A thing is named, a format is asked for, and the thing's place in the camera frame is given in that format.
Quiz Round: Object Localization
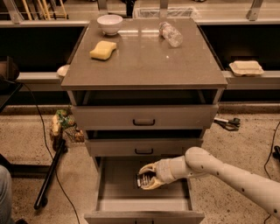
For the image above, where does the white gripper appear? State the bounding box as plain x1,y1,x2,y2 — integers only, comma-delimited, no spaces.
138,159,176,190

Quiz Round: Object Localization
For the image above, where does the black rxbar chocolate bar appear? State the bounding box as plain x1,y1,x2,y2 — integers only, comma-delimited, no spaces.
136,172,154,187

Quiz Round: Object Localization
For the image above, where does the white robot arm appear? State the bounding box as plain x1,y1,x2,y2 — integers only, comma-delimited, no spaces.
136,147,280,219

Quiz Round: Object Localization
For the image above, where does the bottom grey drawer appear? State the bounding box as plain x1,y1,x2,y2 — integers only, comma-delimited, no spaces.
84,156,205,224

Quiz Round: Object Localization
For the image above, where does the grey drawer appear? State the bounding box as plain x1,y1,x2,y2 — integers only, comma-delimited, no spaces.
85,138,203,157
84,156,205,224
72,105,218,130

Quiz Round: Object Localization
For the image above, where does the middle grey drawer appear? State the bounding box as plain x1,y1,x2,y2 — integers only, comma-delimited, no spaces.
85,138,203,157

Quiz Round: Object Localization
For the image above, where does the grey drawer cabinet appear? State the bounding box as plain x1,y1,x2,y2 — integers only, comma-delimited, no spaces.
60,17,228,224

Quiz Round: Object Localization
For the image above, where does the top grey drawer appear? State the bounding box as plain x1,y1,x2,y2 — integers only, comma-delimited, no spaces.
72,105,218,130

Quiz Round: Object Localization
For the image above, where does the black table leg base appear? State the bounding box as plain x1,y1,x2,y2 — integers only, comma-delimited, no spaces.
0,140,67,210

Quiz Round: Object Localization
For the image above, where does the yellow sponge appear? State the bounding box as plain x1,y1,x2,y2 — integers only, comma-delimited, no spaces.
89,40,116,60

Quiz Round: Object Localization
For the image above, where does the small white plate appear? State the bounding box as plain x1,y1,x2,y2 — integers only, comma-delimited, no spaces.
57,65,69,77

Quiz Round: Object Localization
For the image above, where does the white takeout clamshell container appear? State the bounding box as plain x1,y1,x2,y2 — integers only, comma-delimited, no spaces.
229,60,264,76

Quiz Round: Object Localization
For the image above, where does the clear plastic water bottle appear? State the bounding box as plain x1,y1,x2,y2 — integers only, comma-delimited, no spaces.
159,22,183,47

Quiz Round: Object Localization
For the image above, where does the person leg in jeans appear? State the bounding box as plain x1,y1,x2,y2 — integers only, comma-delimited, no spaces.
0,165,15,224

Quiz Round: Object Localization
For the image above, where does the white ceramic bowl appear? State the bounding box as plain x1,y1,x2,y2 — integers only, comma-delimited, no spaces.
97,15,123,35

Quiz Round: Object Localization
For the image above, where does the black floor cable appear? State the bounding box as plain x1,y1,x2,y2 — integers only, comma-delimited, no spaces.
21,82,81,224

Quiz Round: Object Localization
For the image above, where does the wire basket with snacks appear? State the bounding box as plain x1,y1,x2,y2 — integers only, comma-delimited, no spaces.
50,109,84,143

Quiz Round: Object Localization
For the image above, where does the black power adapter with cable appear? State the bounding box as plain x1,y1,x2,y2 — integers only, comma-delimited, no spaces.
263,122,280,224

